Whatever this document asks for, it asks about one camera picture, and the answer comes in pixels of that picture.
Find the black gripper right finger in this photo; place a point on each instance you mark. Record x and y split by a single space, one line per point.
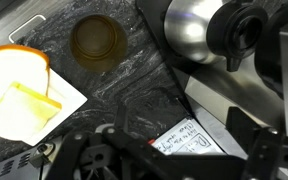
264 150

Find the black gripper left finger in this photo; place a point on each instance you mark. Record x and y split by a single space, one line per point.
130 146

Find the stainless steel coffee maker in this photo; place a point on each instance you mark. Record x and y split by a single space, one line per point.
217 88

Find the dark translucent brown cup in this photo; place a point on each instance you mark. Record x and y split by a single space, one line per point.
99 43

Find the small handwritten whiteboard sign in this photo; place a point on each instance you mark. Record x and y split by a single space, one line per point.
187 140

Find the white square plate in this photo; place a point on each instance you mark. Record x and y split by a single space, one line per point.
67 98

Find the yellow toasted bread slice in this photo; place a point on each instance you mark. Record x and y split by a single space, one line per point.
20 113

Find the steel carafe with black lid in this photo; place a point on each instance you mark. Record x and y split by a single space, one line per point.
187 30

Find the white bread slice orange crust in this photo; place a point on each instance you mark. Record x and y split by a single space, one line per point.
17 66

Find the white lower cabinet drawers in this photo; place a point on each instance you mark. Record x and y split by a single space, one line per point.
14 8

